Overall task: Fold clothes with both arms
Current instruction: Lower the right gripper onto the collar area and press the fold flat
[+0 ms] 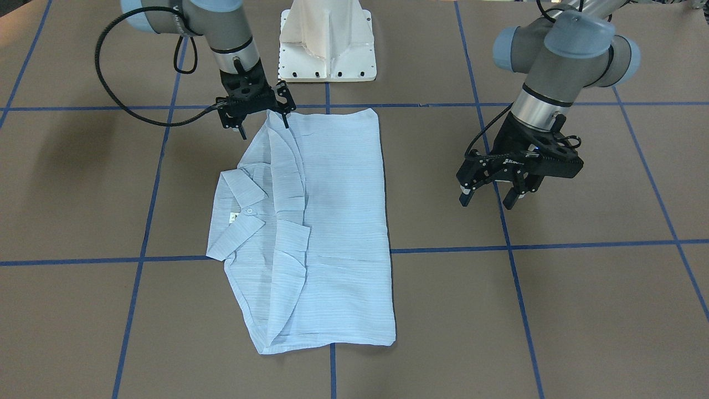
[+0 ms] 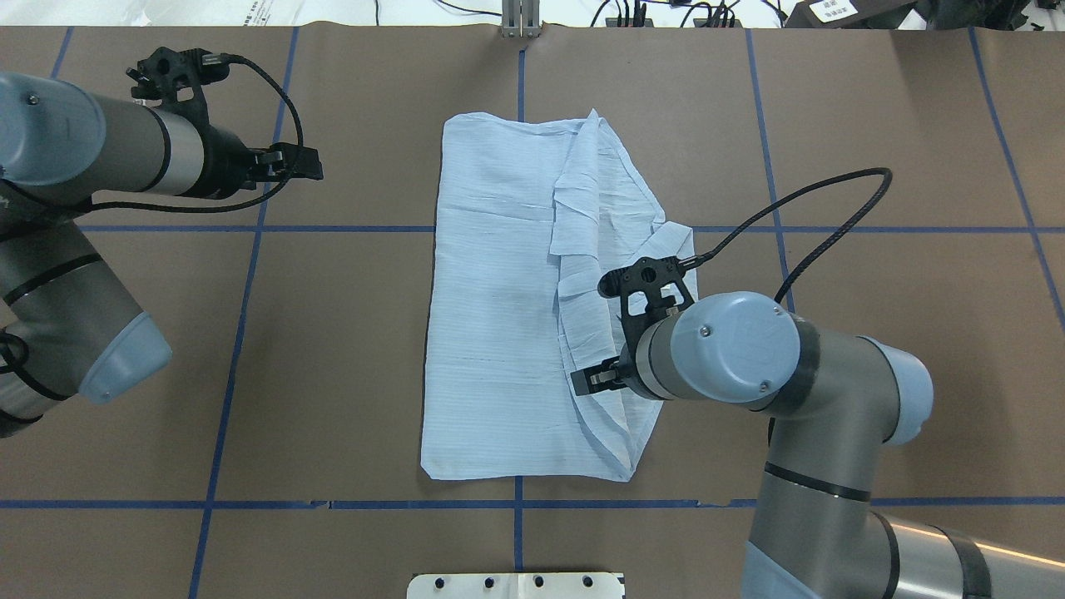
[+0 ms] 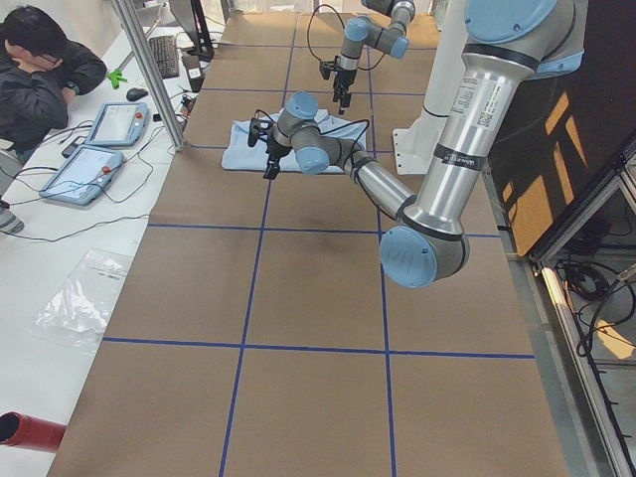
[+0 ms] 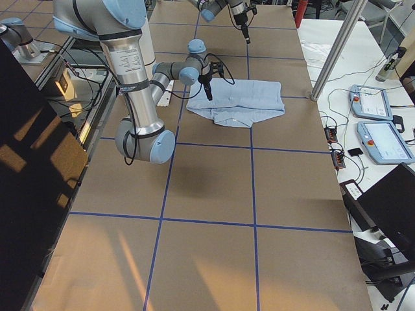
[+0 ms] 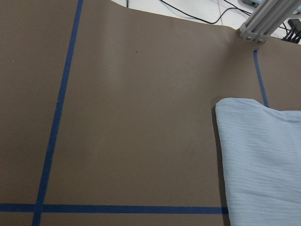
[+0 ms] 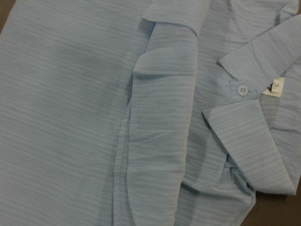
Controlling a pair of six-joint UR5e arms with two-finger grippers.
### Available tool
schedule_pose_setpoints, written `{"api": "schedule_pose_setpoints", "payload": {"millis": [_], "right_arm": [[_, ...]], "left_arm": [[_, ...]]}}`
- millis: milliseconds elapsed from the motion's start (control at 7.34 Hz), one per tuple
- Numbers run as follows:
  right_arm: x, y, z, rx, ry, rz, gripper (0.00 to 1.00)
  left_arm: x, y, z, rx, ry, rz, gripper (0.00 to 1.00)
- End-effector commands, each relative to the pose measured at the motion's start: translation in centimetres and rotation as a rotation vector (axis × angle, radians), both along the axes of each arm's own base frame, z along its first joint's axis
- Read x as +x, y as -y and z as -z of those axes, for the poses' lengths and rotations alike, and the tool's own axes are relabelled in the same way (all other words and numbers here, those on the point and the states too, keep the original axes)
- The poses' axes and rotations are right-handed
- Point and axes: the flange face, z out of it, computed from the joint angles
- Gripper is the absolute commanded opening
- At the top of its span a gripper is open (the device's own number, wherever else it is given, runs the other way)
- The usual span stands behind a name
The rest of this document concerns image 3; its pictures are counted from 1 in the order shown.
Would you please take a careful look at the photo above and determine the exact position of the blue teach pendant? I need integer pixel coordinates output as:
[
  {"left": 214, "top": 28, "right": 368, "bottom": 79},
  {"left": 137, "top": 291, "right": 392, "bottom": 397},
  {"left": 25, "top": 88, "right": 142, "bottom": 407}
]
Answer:
[
  {"left": 39, "top": 145, "right": 124, "bottom": 206},
  {"left": 84, "top": 101, "right": 149, "bottom": 148}
]

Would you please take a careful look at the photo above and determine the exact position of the red cylinder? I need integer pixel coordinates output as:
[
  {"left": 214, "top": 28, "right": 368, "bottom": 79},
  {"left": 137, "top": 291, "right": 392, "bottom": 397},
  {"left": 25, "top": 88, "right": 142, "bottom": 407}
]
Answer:
[{"left": 1, "top": 411, "right": 67, "bottom": 453}]

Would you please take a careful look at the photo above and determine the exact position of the seated person black jacket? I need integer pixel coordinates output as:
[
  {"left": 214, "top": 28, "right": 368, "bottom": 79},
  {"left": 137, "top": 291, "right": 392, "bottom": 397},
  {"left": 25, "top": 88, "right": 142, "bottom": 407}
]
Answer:
[{"left": 1, "top": 6, "right": 107, "bottom": 163}]

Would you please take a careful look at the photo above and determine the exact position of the aluminium frame post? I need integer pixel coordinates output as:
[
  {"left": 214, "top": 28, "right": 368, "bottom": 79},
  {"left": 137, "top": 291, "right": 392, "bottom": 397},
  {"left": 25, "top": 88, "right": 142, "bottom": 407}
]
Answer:
[{"left": 111, "top": 0, "right": 186, "bottom": 152}]

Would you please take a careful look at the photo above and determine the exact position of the green plastic toy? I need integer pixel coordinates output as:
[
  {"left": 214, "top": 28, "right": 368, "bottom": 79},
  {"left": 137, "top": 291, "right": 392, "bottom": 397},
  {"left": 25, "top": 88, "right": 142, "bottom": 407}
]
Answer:
[{"left": 106, "top": 69, "right": 127, "bottom": 89}]

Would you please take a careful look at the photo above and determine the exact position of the black orange adapter box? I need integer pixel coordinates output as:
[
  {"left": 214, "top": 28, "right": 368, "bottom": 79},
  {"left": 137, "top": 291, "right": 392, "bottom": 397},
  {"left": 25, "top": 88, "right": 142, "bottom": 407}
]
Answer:
[{"left": 180, "top": 94, "right": 196, "bottom": 116}]

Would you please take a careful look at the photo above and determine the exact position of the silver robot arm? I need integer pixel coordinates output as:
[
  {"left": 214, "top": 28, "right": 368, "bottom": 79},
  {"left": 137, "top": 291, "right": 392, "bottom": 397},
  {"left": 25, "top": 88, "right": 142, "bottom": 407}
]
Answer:
[
  {"left": 320, "top": 0, "right": 416, "bottom": 114},
  {"left": 247, "top": 0, "right": 587, "bottom": 288}
]

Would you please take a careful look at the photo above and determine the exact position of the white central mounting column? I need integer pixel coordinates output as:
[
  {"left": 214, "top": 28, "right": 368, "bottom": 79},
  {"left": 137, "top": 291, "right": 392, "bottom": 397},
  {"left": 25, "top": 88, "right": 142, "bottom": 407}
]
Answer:
[{"left": 394, "top": 0, "right": 468, "bottom": 175}]

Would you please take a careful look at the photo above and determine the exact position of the small black box with label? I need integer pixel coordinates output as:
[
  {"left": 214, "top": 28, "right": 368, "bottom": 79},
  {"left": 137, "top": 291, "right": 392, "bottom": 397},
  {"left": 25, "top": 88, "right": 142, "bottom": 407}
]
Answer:
[{"left": 181, "top": 55, "right": 205, "bottom": 92}]

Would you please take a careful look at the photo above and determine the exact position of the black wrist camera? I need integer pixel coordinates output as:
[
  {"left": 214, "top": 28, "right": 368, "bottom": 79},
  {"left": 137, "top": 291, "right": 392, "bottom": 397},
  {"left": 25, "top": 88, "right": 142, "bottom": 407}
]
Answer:
[
  {"left": 247, "top": 117, "right": 273, "bottom": 148},
  {"left": 319, "top": 58, "right": 339, "bottom": 80}
]

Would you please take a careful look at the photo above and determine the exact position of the clear plastic bag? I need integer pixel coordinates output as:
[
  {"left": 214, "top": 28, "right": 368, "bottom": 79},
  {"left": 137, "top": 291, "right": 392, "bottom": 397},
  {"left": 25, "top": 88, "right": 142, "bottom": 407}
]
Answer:
[{"left": 29, "top": 248, "right": 132, "bottom": 355}]

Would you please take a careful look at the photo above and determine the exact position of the black computer mouse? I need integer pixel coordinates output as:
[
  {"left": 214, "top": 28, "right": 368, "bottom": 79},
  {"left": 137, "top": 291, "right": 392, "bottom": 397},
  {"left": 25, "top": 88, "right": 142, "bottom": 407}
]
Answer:
[{"left": 125, "top": 87, "right": 149, "bottom": 102}]

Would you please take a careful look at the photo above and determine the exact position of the upper blue teach pendant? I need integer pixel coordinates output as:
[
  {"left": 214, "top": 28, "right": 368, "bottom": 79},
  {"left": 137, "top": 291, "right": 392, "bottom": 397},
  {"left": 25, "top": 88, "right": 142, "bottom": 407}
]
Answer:
[{"left": 84, "top": 101, "right": 149, "bottom": 148}]

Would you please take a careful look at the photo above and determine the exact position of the black keyboard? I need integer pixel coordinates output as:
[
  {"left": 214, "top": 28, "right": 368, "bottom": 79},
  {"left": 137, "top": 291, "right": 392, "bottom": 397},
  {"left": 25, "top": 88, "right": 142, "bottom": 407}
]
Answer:
[{"left": 148, "top": 35, "right": 180, "bottom": 79}]

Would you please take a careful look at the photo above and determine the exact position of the lower blue teach pendant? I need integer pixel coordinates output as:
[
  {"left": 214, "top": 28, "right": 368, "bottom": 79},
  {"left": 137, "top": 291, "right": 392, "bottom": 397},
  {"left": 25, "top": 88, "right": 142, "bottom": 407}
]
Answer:
[{"left": 39, "top": 145, "right": 124, "bottom": 206}]

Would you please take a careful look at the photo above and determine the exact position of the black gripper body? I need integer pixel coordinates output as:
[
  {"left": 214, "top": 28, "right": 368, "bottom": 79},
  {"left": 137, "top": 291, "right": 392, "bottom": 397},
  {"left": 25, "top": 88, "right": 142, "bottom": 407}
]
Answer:
[
  {"left": 333, "top": 67, "right": 358, "bottom": 102},
  {"left": 266, "top": 131, "right": 291, "bottom": 171}
]

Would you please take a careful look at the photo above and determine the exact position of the light blue button shirt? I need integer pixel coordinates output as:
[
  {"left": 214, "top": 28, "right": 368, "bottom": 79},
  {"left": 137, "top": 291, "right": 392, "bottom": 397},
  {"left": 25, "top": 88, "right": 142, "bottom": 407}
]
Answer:
[{"left": 222, "top": 109, "right": 368, "bottom": 172}]

